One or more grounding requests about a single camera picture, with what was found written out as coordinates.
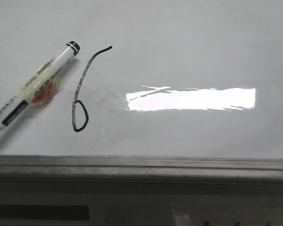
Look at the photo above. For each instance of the white black whiteboard marker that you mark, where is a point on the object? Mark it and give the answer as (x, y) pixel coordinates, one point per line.
(39, 87)

